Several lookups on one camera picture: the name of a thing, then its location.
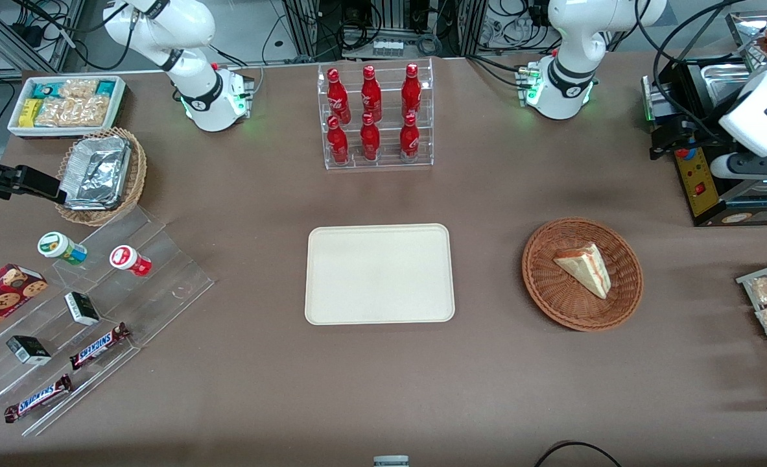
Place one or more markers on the round brown wicker basket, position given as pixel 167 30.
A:
pixel 552 285

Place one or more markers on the teal snack pack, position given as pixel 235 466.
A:
pixel 105 87
pixel 45 90

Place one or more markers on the yellow snack pack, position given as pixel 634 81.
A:
pixel 30 113

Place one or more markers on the red cookie box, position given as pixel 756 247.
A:
pixel 0 301

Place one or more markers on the snickers bar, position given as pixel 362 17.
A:
pixel 98 346
pixel 38 398

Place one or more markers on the cream plastic tray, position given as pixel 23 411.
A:
pixel 379 274

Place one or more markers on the green label yogurt cup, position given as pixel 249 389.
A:
pixel 60 247

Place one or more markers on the white power strip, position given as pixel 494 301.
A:
pixel 388 47

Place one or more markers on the triangle sandwich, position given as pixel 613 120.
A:
pixel 587 267

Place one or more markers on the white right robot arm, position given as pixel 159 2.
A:
pixel 163 32

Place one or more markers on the clear acrylic stepped shelf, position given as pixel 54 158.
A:
pixel 163 272

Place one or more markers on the black machine with yellow panel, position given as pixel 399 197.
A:
pixel 694 97

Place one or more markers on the white plastic snack bin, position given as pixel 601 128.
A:
pixel 117 97

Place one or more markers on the small grey device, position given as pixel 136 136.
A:
pixel 391 461

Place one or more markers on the silver foil pack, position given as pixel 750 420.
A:
pixel 94 185
pixel 101 148

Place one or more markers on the red label yogurt cup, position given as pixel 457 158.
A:
pixel 128 260

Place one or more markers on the shiny metal tray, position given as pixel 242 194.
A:
pixel 743 32

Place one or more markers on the small clear cracker bag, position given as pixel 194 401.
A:
pixel 78 89

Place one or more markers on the large clear cracker bag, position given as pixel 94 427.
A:
pixel 75 111

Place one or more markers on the aluminium frame rack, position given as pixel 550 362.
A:
pixel 26 39

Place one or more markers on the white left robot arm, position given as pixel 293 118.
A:
pixel 571 39

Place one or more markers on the clear acrylic bottle rack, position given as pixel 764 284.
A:
pixel 383 162

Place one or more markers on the deep tan wicker basket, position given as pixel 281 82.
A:
pixel 138 175

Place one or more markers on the red soda bottle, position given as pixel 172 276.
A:
pixel 371 96
pixel 338 144
pixel 338 97
pixel 409 140
pixel 411 92
pixel 369 141

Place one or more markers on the small black carton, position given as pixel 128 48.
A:
pixel 28 350
pixel 82 309

